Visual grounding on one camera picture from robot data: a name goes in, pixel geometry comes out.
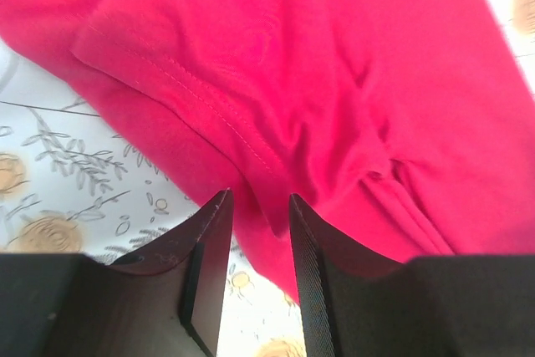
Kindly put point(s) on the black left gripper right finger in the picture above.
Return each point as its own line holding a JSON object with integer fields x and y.
{"x": 356, "y": 302}

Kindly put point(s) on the floral table mat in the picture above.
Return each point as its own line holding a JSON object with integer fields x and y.
{"x": 71, "y": 182}

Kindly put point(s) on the pink t shirt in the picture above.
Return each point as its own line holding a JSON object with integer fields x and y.
{"x": 404, "y": 123}

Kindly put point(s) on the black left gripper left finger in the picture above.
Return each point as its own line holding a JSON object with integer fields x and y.
{"x": 162, "y": 299}

